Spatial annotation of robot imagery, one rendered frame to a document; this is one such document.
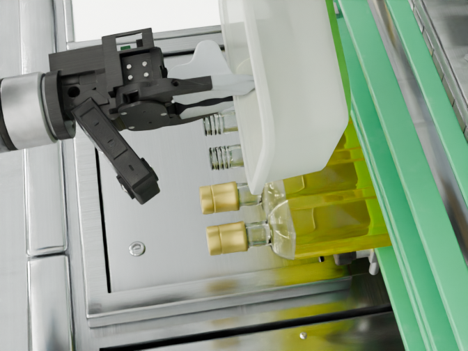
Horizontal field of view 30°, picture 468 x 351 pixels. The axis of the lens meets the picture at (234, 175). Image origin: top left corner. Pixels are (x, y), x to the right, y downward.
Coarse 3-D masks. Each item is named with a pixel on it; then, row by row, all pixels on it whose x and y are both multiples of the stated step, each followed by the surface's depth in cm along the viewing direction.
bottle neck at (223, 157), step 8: (240, 144) 107; (216, 152) 106; (224, 152) 106; (232, 152) 106; (240, 152) 106; (216, 160) 106; (224, 160) 106; (232, 160) 106; (240, 160) 106; (216, 168) 106; (224, 168) 107; (232, 168) 107
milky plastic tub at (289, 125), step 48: (240, 0) 73; (288, 0) 74; (240, 48) 89; (288, 48) 73; (336, 48) 76; (240, 96) 88; (288, 96) 72; (336, 96) 72; (288, 144) 73; (336, 144) 78
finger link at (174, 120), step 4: (176, 104) 90; (176, 108) 90; (176, 112) 90; (216, 112) 91; (172, 116) 90; (176, 116) 90; (196, 116) 91; (200, 116) 91; (204, 116) 91; (172, 120) 91; (176, 120) 91; (180, 120) 91; (184, 120) 92; (188, 120) 92; (192, 120) 92; (168, 124) 92; (172, 124) 92; (176, 124) 92; (180, 124) 92
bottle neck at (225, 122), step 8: (224, 112) 110; (232, 112) 110; (208, 120) 110; (216, 120) 110; (224, 120) 110; (232, 120) 110; (208, 128) 110; (216, 128) 110; (224, 128) 110; (232, 128) 110
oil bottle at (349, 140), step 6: (348, 126) 107; (348, 132) 106; (354, 132) 106; (342, 138) 106; (348, 138) 105; (354, 138) 105; (342, 144) 105; (348, 144) 105; (354, 144) 105; (336, 150) 105
